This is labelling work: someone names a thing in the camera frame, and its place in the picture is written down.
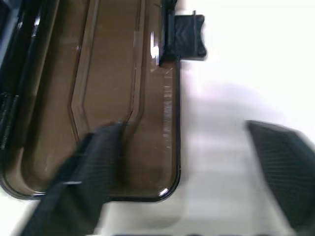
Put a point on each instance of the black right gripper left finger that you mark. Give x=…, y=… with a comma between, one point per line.
x=81, y=177

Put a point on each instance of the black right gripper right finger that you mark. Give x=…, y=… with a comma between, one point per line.
x=288, y=169

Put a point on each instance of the smoky transparent bit case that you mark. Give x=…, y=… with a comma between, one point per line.
x=105, y=81

